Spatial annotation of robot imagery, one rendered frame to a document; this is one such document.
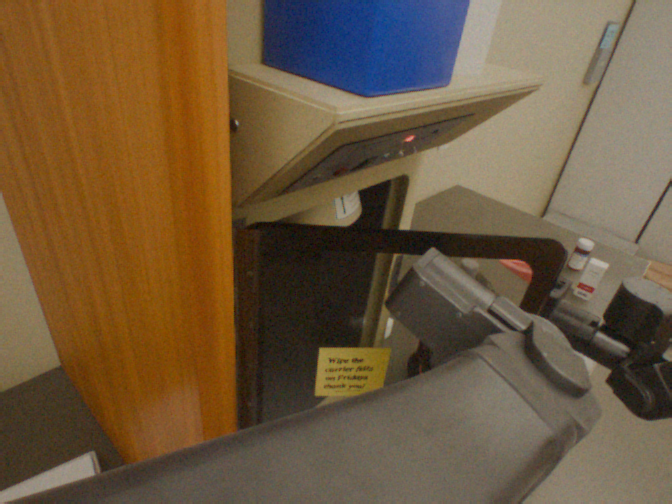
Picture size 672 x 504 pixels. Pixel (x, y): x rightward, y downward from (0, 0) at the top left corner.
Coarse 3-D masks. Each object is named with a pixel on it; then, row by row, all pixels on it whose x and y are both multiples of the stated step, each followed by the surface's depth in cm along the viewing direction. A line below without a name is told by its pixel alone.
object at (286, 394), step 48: (288, 240) 36; (336, 240) 36; (384, 240) 37; (432, 240) 37; (480, 240) 38; (528, 240) 38; (288, 288) 39; (336, 288) 39; (384, 288) 40; (528, 288) 41; (288, 336) 42; (336, 336) 43; (384, 336) 43; (288, 384) 46; (384, 384) 47
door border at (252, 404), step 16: (240, 240) 35; (256, 240) 36; (240, 256) 36; (256, 256) 36; (240, 272) 37; (256, 272) 37; (240, 288) 38; (256, 288) 38; (240, 304) 39; (256, 304) 39; (240, 320) 40; (256, 320) 40; (240, 336) 41; (256, 336) 42; (240, 352) 42; (256, 352) 43; (240, 368) 44; (256, 368) 44; (240, 384) 45; (256, 384) 45; (240, 400) 47; (256, 400) 47; (240, 416) 48; (256, 416) 48
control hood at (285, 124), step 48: (240, 96) 28; (288, 96) 25; (336, 96) 25; (384, 96) 26; (432, 96) 29; (480, 96) 34; (240, 144) 29; (288, 144) 26; (336, 144) 27; (432, 144) 47; (240, 192) 31
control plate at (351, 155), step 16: (416, 128) 33; (432, 128) 37; (448, 128) 41; (352, 144) 28; (368, 144) 31; (384, 144) 34; (400, 144) 37; (416, 144) 41; (336, 160) 31; (352, 160) 34; (304, 176) 31; (320, 176) 34; (288, 192) 34
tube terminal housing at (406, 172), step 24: (240, 0) 28; (264, 0) 29; (240, 24) 29; (240, 48) 29; (384, 168) 50; (408, 168) 54; (312, 192) 42; (336, 192) 45; (408, 192) 57; (240, 216) 36; (264, 216) 38; (408, 216) 60
